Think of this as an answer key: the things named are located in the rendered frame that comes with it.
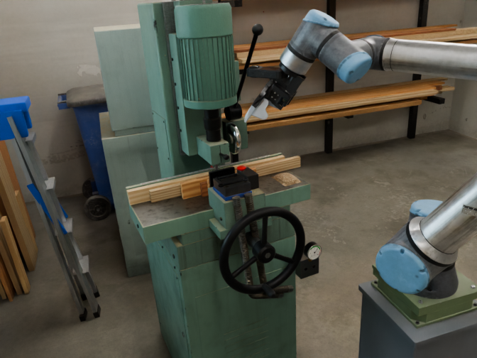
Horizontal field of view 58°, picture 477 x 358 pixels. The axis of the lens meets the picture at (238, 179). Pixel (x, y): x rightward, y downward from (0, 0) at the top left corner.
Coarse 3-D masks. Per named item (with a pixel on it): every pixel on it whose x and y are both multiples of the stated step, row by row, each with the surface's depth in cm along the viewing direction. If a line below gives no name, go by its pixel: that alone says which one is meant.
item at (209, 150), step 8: (200, 136) 154; (200, 144) 152; (208, 144) 145; (216, 144) 144; (224, 144) 145; (200, 152) 154; (208, 152) 146; (216, 152) 145; (224, 152) 146; (208, 160) 148; (216, 160) 146; (224, 160) 147
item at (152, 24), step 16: (208, 0) 150; (144, 16) 154; (160, 16) 145; (144, 32) 159; (160, 32) 147; (144, 48) 164; (160, 48) 148; (160, 64) 150; (160, 80) 153; (160, 96) 158; (160, 112) 163; (160, 128) 167; (176, 128) 160; (160, 144) 173; (176, 144) 162; (160, 160) 181; (176, 160) 164; (192, 160) 167
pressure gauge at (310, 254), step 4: (308, 244) 155; (312, 244) 154; (316, 244) 154; (308, 248) 154; (312, 248) 154; (316, 248) 155; (320, 248) 155; (304, 252) 156; (308, 252) 153; (312, 252) 154; (316, 252) 155; (320, 252) 156; (308, 256) 154; (312, 256) 155; (316, 256) 156; (308, 260) 159
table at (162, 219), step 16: (272, 176) 160; (272, 192) 147; (288, 192) 149; (304, 192) 152; (144, 208) 142; (160, 208) 141; (176, 208) 140; (192, 208) 139; (208, 208) 139; (144, 224) 131; (160, 224) 132; (176, 224) 134; (192, 224) 137; (208, 224) 139; (144, 240) 132
